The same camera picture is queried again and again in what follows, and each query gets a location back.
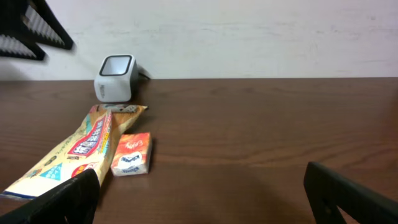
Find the large beige snack bag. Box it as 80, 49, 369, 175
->
1, 104, 147, 200

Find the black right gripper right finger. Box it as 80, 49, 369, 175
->
303, 162, 397, 223

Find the grey plastic shopping basket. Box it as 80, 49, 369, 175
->
1, 0, 74, 61

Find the white barcode scanner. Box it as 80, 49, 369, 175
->
94, 54, 150, 103

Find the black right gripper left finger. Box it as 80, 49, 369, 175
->
1, 169, 100, 224

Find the orange tissue pack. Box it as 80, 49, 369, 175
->
111, 133, 152, 177

